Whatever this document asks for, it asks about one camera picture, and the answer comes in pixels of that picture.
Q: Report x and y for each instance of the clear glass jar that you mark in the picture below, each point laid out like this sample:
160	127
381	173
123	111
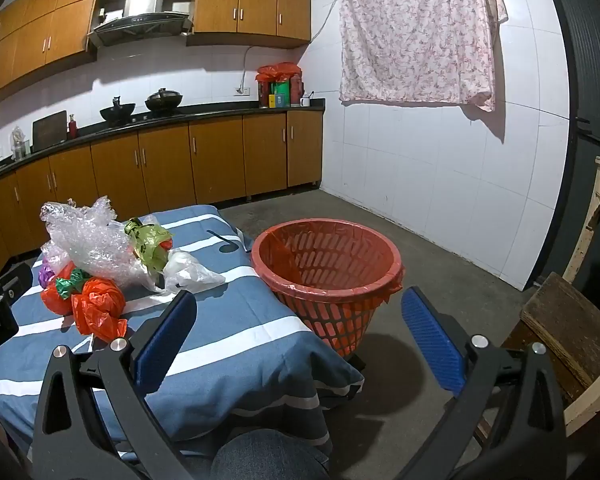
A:
20	147

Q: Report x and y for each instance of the white wall outlet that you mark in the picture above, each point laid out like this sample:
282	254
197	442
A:
241	91

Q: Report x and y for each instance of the green box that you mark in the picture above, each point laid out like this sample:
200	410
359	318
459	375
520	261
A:
281	96

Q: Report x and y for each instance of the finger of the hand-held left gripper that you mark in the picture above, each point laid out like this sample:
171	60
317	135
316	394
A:
15	277

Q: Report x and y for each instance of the dark wooden stool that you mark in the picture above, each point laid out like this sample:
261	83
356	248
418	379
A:
565	325

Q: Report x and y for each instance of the person's leg in jeans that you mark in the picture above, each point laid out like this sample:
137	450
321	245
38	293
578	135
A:
270	455

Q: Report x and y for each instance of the steel range hood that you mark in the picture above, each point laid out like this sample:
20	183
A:
145	22

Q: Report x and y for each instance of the red plastic bag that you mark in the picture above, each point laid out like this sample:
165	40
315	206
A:
97	310
57	302

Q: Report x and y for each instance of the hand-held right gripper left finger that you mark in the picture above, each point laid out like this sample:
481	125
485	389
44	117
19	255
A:
165	340

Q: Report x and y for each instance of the pink floral cloth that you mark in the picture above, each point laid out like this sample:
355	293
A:
415	35

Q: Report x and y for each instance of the red plastic basket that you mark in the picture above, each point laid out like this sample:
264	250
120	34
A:
340	320

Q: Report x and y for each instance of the dark green plastic bag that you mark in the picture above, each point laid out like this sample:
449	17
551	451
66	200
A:
72	285

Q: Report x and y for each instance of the wooden lower cabinets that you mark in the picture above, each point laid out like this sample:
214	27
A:
215	155

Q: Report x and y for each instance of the black kitchen countertop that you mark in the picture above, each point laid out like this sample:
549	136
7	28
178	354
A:
205	110

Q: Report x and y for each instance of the blue white striped blanket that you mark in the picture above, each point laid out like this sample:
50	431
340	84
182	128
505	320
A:
240	325

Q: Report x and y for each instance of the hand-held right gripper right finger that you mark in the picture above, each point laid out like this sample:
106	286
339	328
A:
432	340

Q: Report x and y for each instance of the red bag of groceries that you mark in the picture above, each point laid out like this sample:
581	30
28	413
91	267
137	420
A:
280	71

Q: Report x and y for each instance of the dark grey door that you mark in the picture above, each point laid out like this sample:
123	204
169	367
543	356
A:
595	85

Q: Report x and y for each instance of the light green plastic bag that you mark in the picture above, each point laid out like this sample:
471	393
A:
150	245

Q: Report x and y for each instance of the dark cutting board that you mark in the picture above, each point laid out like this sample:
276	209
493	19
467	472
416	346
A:
50	132

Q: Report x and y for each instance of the wooden upper cabinets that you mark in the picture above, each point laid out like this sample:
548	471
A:
260	10

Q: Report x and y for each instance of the red bottle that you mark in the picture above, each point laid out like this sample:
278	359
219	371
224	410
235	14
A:
73	130

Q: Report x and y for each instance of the clear plastic bag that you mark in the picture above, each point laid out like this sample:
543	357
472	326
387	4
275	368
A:
190	270
55	257

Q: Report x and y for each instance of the clear bubble wrap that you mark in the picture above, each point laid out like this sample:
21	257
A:
95	245

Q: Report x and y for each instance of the white cup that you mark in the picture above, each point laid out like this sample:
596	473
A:
305	102

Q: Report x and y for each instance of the purple plastic bag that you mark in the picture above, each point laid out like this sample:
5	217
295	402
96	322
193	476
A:
46	276

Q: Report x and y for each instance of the black wok with lid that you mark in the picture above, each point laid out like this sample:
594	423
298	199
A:
164	101

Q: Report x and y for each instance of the wooden cabinets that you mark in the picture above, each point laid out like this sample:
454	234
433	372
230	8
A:
215	155
260	10

